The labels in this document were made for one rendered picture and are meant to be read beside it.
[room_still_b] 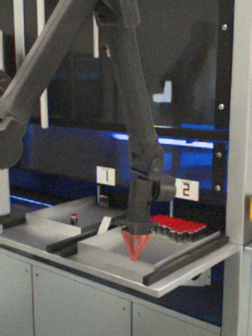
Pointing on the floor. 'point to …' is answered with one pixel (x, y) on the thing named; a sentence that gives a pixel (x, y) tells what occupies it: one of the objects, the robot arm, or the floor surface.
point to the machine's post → (239, 177)
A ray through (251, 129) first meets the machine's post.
